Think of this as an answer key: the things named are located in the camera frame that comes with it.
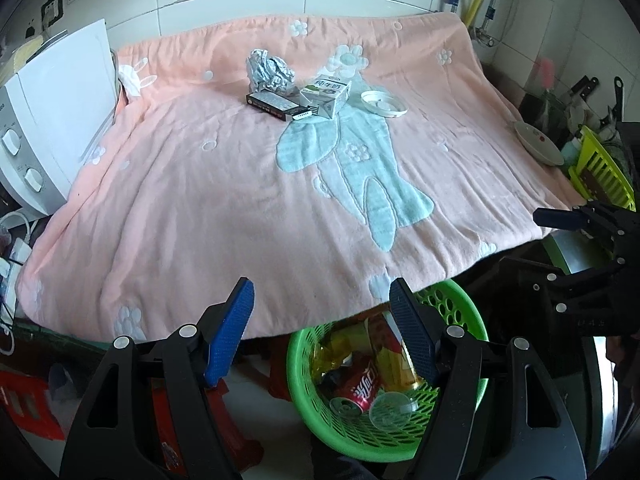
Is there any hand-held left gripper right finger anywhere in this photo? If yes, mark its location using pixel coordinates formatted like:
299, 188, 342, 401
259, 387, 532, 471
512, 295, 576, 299
389, 277, 587, 480

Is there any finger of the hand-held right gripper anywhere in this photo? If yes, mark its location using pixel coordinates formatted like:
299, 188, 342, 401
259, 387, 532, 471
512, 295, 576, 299
532, 200, 640, 266
497, 255, 640, 311

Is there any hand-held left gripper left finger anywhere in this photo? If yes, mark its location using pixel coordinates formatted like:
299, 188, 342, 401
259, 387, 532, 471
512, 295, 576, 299
60, 276, 257, 480

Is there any green plastic basket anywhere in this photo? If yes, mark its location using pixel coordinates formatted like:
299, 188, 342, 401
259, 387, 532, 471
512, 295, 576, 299
286, 277, 490, 461

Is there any red soda can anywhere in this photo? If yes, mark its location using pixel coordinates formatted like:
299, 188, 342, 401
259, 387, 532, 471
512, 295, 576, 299
330, 364, 383, 418

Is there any clear cup with red sleeve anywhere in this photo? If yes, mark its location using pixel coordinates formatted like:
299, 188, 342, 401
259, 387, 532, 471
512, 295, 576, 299
370, 391, 420, 432

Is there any yellow plastic wrapper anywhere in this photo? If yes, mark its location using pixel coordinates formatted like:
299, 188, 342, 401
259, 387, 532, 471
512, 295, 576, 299
312, 337, 357, 378

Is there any green dish rack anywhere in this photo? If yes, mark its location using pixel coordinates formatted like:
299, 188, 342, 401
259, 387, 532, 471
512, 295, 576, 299
567, 125, 638, 211

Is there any white plate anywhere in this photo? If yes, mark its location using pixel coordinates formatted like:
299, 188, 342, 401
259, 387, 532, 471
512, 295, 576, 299
511, 120, 566, 167

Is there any pink flower print blanket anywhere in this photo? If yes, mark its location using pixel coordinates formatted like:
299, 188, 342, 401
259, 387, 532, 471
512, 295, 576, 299
15, 10, 586, 343

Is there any white plastic cup lid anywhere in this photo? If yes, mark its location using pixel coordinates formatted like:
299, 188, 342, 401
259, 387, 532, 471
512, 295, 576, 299
361, 90, 406, 118

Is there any red plastic crate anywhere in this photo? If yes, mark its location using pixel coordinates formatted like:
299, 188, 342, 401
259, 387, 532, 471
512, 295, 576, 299
0, 367, 66, 441

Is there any white power strip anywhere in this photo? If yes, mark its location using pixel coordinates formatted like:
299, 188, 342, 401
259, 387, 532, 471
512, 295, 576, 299
0, 240, 31, 311

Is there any small black box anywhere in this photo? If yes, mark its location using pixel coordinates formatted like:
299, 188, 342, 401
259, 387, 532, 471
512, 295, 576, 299
246, 89, 313, 122

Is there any white green milk carton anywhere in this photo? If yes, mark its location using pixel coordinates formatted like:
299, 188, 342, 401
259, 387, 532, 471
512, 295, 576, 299
299, 75, 352, 119

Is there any crumpled silver foil ball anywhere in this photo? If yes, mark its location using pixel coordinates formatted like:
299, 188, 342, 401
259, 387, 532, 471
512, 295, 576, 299
245, 48, 296, 96

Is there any white countertop oven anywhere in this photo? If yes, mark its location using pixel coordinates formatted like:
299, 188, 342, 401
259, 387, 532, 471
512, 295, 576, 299
0, 19, 121, 218

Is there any beige cover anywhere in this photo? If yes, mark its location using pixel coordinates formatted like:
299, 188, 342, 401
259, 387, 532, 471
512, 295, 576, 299
7, 35, 61, 73

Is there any pink handled utensil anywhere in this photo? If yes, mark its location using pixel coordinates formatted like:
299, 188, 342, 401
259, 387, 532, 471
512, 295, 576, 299
537, 57, 556, 92

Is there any white cable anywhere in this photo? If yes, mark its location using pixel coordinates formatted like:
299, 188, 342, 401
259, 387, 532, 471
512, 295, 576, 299
0, 211, 38, 241

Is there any black wall socket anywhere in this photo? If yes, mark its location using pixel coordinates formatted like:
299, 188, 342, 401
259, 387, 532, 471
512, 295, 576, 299
41, 0, 65, 26

